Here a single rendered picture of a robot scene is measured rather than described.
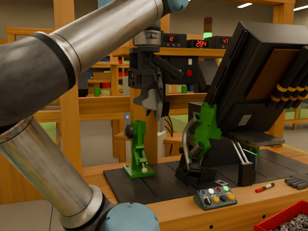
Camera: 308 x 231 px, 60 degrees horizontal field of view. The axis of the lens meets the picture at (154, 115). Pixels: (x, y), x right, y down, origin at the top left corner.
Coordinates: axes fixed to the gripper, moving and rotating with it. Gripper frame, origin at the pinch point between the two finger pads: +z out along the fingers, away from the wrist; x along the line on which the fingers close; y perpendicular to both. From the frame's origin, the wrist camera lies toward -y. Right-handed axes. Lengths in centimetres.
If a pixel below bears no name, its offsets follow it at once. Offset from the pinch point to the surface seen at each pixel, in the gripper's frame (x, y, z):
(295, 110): -385, -504, 83
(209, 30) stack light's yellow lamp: -67, -61, -37
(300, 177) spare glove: -12, -79, 37
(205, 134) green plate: -30, -37, 16
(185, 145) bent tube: -40, -32, 24
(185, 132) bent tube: -43, -34, 18
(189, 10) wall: -994, -544, -258
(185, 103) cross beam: -74, -49, 8
